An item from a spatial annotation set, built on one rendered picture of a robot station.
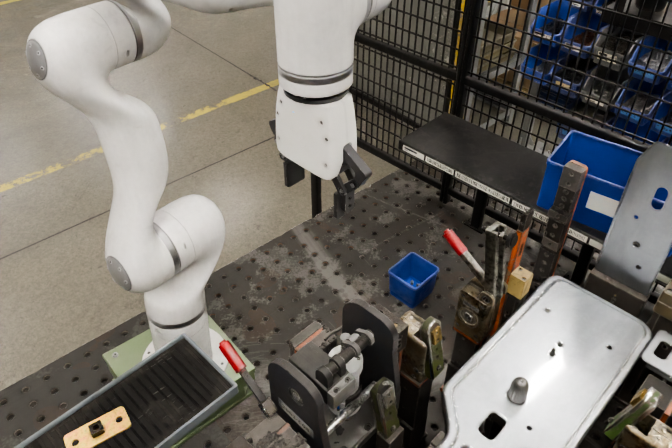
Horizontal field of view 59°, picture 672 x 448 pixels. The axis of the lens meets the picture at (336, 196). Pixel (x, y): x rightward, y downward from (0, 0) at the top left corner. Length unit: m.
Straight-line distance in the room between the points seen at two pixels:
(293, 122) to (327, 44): 0.12
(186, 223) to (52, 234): 2.09
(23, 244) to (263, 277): 1.70
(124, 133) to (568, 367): 0.88
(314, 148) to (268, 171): 2.60
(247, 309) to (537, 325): 0.76
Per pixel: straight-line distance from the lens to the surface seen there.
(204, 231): 1.13
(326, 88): 0.64
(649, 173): 1.24
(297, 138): 0.70
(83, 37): 0.94
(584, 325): 1.28
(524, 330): 1.23
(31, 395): 1.62
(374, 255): 1.75
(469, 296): 1.20
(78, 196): 3.36
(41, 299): 2.86
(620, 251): 1.35
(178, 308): 1.21
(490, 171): 1.56
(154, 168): 1.03
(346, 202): 0.72
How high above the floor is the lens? 1.92
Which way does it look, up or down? 38 degrees down
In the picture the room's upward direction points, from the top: straight up
